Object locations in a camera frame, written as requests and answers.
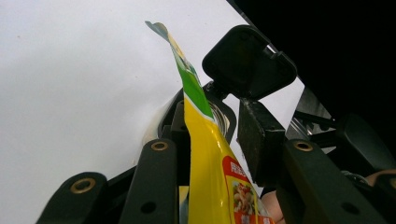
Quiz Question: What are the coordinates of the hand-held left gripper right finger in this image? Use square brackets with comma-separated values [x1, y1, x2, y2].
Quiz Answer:
[237, 97, 287, 188]

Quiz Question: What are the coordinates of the yellow green sauce pouch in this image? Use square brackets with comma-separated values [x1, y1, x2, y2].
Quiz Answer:
[144, 20, 276, 224]

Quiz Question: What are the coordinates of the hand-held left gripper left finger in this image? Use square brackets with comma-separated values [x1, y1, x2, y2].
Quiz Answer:
[170, 99, 191, 188]

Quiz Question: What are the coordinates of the white table mat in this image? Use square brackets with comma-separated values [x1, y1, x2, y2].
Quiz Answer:
[0, 0, 306, 224]

